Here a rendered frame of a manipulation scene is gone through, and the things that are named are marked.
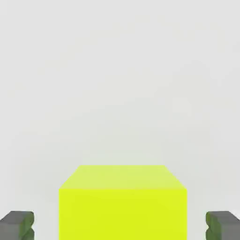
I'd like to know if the small yellow cube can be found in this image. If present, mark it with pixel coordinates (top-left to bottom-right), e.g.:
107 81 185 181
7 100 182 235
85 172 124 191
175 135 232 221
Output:
59 165 188 240

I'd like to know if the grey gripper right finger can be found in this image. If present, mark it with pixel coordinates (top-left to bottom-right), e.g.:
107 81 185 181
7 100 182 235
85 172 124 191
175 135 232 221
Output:
205 210 240 240

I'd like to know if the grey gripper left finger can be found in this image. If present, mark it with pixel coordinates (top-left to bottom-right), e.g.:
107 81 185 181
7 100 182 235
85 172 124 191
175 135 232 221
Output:
0 210 35 240

